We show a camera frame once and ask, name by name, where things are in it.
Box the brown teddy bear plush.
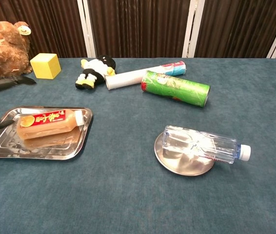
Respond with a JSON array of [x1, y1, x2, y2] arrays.
[[0, 20, 33, 80]]

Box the brown folding screen white frame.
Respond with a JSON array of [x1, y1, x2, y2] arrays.
[[0, 0, 276, 59]]

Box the black white penguin plush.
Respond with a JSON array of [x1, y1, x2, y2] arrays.
[[75, 55, 117, 90]]

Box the brown milk tea bottle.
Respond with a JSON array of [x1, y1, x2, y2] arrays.
[[16, 109, 84, 140]]

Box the rectangular steel tray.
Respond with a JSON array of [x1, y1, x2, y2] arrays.
[[0, 106, 94, 161]]

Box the yellow cube block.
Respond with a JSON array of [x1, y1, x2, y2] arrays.
[[30, 53, 62, 80]]

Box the clear plastic water bottle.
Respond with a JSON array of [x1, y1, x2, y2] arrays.
[[161, 125, 252, 164]]

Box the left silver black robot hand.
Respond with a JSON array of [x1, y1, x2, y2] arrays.
[[0, 75, 37, 132]]

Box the green chips can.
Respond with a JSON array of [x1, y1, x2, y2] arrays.
[[141, 70, 211, 108]]

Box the round steel plate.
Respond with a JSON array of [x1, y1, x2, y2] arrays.
[[154, 130, 216, 176]]

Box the white cling film roll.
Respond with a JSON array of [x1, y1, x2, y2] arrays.
[[105, 60, 186, 91]]

